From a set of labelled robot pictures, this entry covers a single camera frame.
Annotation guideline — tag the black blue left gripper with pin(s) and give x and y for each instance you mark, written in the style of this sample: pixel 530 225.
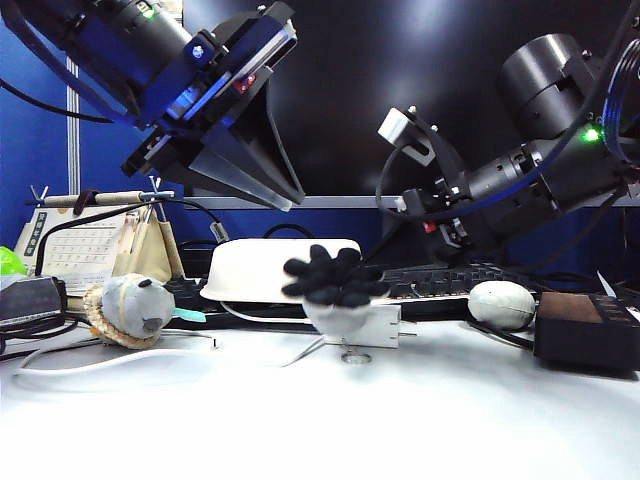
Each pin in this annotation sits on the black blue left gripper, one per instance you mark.
pixel 220 75

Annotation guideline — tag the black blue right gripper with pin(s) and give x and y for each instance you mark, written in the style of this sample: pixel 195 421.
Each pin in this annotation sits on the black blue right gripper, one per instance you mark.
pixel 450 215

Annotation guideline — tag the grey reversible octopus plush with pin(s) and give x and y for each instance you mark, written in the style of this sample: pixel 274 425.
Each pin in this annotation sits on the grey reversible octopus plush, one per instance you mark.
pixel 330 285

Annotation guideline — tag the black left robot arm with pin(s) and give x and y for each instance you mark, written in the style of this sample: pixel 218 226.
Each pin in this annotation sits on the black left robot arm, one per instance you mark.
pixel 125 30

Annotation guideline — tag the black mechanical keyboard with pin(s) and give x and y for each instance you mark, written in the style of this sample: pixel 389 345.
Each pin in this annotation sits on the black mechanical keyboard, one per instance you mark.
pixel 440 282

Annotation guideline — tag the pale grey egg-shaped plush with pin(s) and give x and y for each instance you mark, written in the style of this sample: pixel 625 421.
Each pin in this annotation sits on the pale grey egg-shaped plush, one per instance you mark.
pixel 500 304

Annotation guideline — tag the white upturned paper bowl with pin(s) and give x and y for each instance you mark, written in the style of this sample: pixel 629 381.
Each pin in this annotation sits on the white upturned paper bowl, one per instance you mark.
pixel 250 270

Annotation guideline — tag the black computer monitor silver bezel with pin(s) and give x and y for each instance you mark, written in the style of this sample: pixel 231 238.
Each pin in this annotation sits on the black computer monitor silver bezel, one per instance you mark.
pixel 350 100

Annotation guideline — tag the grey plush toy straw hat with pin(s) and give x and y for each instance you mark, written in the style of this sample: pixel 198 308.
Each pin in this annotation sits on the grey plush toy straw hat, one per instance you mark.
pixel 132 307

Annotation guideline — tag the black box brown top panel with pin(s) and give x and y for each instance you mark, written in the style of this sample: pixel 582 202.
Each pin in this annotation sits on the black box brown top panel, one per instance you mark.
pixel 585 332

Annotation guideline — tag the desk calendar beige canvas stand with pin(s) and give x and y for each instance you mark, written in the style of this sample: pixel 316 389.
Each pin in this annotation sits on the desk calendar beige canvas stand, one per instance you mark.
pixel 80 245

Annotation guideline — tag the white paper slip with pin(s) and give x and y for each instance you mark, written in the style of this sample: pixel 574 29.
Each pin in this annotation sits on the white paper slip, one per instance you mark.
pixel 605 282

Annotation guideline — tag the black power adapter brick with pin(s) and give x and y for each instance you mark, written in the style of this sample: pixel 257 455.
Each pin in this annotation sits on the black power adapter brick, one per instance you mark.
pixel 30 300

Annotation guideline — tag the bright green plastic lump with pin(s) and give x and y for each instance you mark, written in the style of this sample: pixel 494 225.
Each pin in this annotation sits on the bright green plastic lump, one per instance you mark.
pixel 9 261

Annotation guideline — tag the white USB wall charger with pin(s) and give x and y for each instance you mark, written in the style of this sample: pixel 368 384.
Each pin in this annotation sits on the white USB wall charger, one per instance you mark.
pixel 387 327

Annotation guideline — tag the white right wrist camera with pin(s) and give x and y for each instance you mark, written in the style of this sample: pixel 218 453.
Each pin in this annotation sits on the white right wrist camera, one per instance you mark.
pixel 395 125

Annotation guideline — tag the aluminium partition frame post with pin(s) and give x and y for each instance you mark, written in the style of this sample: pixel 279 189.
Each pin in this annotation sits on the aluminium partition frame post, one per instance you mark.
pixel 73 150

